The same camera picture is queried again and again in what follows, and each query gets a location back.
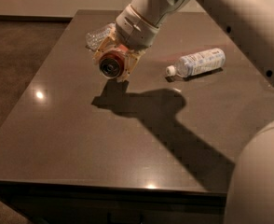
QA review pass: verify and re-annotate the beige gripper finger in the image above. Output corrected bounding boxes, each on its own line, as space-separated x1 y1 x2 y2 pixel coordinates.
116 50 143 82
93 29 119 65

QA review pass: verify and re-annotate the red coke can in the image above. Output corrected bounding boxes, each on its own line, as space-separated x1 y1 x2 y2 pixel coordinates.
99 48 125 79

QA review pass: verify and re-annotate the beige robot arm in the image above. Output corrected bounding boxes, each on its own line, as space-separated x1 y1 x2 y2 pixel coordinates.
93 0 274 224

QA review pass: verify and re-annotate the clear empty water bottle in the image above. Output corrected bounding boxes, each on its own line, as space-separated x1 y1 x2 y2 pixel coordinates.
86 23 115 52

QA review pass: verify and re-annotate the labelled white-cap plastic bottle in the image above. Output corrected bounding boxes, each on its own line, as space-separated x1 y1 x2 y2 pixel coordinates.
166 48 226 78

